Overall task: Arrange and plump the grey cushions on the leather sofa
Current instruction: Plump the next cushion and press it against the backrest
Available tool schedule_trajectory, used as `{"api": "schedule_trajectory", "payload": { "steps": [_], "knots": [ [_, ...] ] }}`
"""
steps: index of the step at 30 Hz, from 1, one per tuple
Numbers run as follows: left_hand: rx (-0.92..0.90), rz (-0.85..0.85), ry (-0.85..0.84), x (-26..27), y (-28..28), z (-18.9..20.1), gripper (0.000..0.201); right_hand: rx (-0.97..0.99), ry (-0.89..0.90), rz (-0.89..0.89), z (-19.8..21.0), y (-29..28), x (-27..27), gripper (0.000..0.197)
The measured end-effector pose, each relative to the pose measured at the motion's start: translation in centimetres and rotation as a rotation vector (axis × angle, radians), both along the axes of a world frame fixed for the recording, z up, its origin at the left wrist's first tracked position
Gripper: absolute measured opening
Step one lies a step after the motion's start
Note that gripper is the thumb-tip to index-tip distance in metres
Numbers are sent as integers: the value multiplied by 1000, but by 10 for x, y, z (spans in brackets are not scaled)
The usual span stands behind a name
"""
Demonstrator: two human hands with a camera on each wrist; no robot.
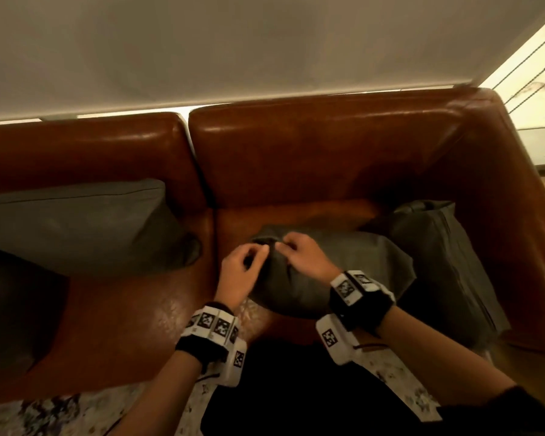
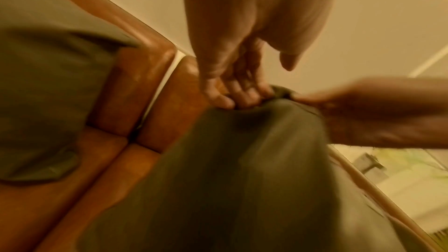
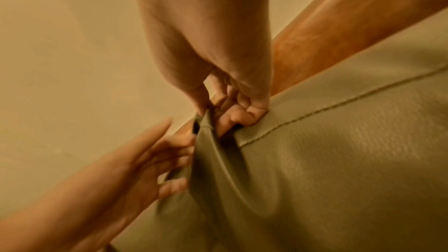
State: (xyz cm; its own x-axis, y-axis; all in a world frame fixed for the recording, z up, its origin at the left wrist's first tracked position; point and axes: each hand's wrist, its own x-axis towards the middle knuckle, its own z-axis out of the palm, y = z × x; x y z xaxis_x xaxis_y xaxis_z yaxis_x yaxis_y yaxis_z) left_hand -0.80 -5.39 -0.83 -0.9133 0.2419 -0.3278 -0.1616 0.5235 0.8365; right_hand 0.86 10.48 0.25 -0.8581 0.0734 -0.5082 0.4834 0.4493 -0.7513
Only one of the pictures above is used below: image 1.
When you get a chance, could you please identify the person's left hand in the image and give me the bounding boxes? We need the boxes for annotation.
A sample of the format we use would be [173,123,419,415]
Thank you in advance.
[213,243,270,313]

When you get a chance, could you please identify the person's right hand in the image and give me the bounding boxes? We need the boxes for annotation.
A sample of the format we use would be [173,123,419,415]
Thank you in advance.
[274,232,342,285]

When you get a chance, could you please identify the dark grey cushion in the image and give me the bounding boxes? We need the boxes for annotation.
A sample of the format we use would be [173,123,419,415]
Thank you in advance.
[0,178,203,278]
[381,200,512,349]
[0,243,70,382]
[245,223,417,320]

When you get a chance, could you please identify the person's right forearm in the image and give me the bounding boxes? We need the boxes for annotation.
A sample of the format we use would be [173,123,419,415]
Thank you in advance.
[376,306,517,408]

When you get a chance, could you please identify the person's left forearm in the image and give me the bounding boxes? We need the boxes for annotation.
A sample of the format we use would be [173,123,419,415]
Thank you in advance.
[108,349,203,436]

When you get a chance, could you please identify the brown leather sofa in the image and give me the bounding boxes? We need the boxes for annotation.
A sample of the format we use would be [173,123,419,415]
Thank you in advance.
[0,87,545,405]

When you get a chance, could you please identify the person's black clothing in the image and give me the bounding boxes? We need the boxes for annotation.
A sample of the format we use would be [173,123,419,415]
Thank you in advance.
[201,337,545,436]

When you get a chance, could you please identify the white roller blind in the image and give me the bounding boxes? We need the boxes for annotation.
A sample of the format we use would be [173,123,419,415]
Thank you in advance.
[0,0,545,124]

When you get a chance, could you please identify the patterned rug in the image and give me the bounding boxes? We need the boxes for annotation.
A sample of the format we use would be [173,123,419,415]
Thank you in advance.
[0,299,496,436]

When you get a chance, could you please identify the window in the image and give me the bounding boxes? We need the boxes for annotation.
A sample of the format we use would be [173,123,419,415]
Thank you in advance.
[479,9,545,170]

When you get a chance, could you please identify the right wrist camera band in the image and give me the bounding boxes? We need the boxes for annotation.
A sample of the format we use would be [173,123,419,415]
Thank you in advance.
[315,270,397,366]

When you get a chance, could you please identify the wrist camera band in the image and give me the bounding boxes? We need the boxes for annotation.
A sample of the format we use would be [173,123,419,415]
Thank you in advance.
[315,270,397,366]
[175,302,248,387]

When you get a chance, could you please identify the left wrist camera band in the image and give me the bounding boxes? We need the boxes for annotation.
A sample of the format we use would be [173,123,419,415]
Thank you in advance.
[175,302,248,387]

